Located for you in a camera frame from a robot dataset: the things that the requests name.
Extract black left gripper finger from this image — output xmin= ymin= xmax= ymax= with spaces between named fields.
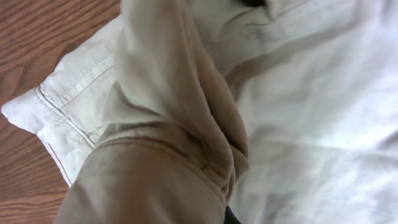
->
xmin=224 ymin=206 xmax=241 ymax=224

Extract beige khaki shorts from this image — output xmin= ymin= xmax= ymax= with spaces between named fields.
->
xmin=1 ymin=0 xmax=397 ymax=223

